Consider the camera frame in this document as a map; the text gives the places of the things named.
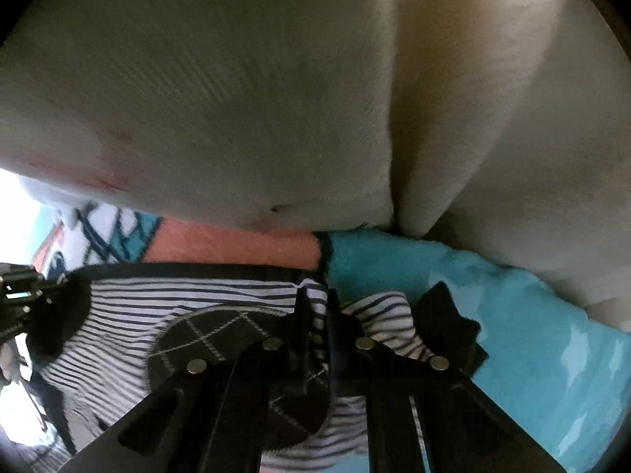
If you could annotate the striped pants with black trim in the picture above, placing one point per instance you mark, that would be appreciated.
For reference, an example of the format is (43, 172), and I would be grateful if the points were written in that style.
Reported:
(123, 315)

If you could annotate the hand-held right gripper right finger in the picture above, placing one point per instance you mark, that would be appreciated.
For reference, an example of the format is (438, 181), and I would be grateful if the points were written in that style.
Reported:
(351, 357)

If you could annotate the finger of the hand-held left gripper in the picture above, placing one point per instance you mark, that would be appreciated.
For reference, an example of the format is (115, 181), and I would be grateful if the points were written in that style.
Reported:
(22, 300)

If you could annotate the cream cushion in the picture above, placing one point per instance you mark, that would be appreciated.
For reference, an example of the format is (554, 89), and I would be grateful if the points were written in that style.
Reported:
(517, 133)
(222, 83)

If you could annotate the printed fleece blanket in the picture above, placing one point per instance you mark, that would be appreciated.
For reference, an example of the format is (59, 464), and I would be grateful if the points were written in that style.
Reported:
(522, 335)

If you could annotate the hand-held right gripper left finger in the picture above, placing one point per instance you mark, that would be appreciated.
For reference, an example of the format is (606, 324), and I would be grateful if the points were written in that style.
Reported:
(304, 354)

